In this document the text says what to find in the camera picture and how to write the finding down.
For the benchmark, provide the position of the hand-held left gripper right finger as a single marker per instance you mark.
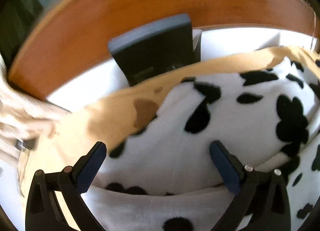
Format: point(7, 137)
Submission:
point(226, 168)

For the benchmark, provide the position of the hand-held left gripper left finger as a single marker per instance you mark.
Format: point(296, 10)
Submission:
point(91, 168)

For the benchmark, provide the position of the cow print fleece garment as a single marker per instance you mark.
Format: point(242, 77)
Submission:
point(175, 145)

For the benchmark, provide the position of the yellow paw print blanket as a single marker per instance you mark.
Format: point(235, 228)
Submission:
point(112, 105)

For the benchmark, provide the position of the small black device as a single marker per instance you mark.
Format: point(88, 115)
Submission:
point(26, 144)

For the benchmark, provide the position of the beige curtain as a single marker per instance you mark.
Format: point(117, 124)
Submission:
point(20, 110)

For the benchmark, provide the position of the black flat box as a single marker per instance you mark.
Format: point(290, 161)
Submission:
point(150, 53)

